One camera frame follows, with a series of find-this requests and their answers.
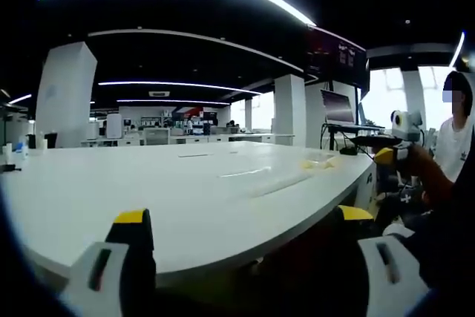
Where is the white tall appliance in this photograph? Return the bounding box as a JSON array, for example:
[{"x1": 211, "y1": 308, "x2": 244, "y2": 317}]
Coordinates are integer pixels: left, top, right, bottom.
[{"x1": 105, "y1": 113, "x2": 124, "y2": 138}]

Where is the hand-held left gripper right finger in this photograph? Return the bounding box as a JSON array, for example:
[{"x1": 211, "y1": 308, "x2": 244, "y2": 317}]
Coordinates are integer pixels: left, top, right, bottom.
[{"x1": 335, "y1": 204, "x2": 432, "y2": 317}]

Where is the open laptop on stand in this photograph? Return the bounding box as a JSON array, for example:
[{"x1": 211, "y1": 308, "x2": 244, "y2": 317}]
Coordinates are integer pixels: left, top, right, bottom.
[{"x1": 320, "y1": 89, "x2": 358, "y2": 126}]

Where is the large hanging display screen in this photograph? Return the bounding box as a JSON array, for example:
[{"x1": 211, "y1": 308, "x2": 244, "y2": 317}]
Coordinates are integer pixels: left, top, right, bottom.
[{"x1": 305, "y1": 24, "x2": 370, "y2": 90}]

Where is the clear plastic bag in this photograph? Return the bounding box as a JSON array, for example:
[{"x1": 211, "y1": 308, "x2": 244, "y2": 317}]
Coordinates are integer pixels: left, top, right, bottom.
[{"x1": 298, "y1": 153, "x2": 360, "y2": 174}]

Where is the person's dark clothing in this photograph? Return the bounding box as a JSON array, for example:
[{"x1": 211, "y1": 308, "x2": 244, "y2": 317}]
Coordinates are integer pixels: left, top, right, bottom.
[{"x1": 373, "y1": 146, "x2": 475, "y2": 298}]

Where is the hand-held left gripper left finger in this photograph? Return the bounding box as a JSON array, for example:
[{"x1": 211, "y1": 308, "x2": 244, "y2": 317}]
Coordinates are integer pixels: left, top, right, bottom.
[{"x1": 60, "y1": 208, "x2": 157, "y2": 317}]

